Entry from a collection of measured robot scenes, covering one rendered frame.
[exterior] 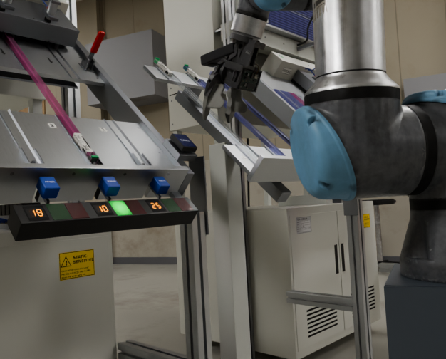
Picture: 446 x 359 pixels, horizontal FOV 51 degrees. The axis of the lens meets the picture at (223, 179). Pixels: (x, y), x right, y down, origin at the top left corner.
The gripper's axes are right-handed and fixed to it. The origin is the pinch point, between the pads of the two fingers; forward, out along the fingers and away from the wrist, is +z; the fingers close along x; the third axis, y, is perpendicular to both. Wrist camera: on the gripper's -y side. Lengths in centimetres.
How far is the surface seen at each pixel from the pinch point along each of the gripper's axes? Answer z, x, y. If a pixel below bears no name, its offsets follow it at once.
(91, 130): 6.4, -32.4, -0.8
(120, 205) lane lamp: 13.0, -36.7, 19.9
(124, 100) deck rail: 1.8, -18.1, -13.0
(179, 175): 9.8, -20.0, 14.3
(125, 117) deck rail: 5.4, -18.1, -10.8
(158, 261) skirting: 226, 239, -255
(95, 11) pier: -7, 209, -439
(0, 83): 11, -29, -57
